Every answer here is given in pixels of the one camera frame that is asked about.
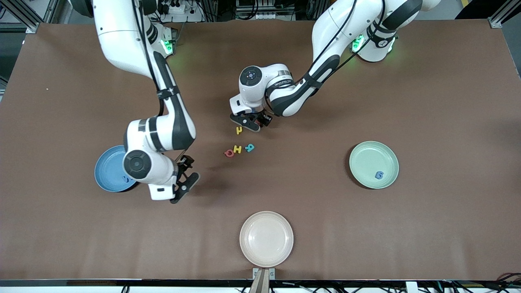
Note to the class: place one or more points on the black table edge rail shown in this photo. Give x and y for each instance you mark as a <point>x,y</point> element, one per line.
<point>122,282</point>

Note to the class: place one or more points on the cream plate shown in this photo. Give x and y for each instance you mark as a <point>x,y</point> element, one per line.
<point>266,239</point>

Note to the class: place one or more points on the green plate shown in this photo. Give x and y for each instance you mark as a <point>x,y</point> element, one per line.
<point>368,152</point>

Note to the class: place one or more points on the white power strip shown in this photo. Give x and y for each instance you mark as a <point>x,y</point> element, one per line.
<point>177,9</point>

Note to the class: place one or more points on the grey electronics rack box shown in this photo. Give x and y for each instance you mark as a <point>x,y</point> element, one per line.
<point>264,15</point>

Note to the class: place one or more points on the red foam letter Q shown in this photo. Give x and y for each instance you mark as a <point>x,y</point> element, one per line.
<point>226,153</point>

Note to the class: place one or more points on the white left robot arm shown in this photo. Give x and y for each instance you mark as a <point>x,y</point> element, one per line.
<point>350,24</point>

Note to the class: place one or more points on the teal foam letter R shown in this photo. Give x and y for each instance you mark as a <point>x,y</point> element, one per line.
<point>247,149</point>

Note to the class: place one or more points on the blue plate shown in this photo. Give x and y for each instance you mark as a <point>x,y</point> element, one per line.
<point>108,173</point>

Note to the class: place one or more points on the blue foam letter g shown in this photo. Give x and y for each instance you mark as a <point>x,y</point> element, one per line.
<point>376,175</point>

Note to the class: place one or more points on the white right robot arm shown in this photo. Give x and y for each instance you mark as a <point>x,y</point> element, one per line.
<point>122,36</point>

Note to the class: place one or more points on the blue foam letter W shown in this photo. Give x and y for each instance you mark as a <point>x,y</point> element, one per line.
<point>128,179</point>

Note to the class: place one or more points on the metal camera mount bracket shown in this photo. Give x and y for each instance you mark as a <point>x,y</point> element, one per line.
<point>263,280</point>

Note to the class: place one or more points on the aluminium frame profile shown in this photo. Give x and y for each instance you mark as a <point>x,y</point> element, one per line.
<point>32,26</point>
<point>498,18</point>

